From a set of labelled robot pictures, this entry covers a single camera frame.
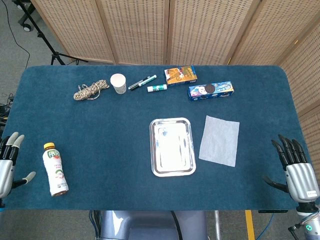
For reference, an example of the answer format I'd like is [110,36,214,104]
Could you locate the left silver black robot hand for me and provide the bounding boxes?
[0,131,37,200]

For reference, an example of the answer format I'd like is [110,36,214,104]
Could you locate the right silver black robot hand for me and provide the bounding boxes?
[262,134,320,203]

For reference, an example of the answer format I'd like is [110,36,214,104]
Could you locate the white paper sheet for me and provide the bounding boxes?
[198,115,240,168]

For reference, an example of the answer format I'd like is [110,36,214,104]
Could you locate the silver metal tray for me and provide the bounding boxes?
[149,117,197,178]

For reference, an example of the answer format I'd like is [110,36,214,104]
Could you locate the white bottle with yellow cap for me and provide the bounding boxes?
[42,142,69,197]

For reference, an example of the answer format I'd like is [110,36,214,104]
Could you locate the yellow strip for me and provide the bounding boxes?
[244,210,256,240]

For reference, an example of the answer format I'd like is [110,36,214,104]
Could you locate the silver metal leg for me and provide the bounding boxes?
[214,210,222,240]

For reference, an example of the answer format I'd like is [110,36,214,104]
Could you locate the blue felt table cover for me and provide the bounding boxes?
[0,65,313,211]

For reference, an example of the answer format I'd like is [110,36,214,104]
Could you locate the blue cookie box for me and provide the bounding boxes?
[187,80,235,102]

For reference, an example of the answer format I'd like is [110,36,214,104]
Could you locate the black tripod stand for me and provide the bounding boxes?
[14,0,89,66]

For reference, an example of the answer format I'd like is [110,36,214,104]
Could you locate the white paper cup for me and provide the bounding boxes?
[110,73,127,95]

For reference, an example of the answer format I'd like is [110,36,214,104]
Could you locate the black cart base with caster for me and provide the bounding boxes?
[17,0,36,32]

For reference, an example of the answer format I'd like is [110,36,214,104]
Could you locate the grey-blue robot torso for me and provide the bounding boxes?
[99,210,208,240]

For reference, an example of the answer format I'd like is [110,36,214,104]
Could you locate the orange snack box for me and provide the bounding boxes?
[164,65,198,88]

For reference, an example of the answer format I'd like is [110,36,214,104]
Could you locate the white green glue stick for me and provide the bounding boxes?
[146,84,168,93]

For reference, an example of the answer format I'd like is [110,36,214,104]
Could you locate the white marker with black cap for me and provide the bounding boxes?
[128,74,158,91]

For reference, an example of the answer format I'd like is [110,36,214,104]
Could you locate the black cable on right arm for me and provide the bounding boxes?
[287,222,308,237]

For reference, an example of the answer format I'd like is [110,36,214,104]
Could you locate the black cable bundle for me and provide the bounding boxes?
[0,93,15,127]

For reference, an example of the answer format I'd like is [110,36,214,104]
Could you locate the blue black cables under table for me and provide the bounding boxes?
[89,210,102,240]

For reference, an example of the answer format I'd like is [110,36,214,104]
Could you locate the coiled beige rope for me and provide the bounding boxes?
[73,79,110,101]

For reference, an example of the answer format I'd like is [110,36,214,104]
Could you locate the thin black floor cable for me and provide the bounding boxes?
[3,0,31,70]

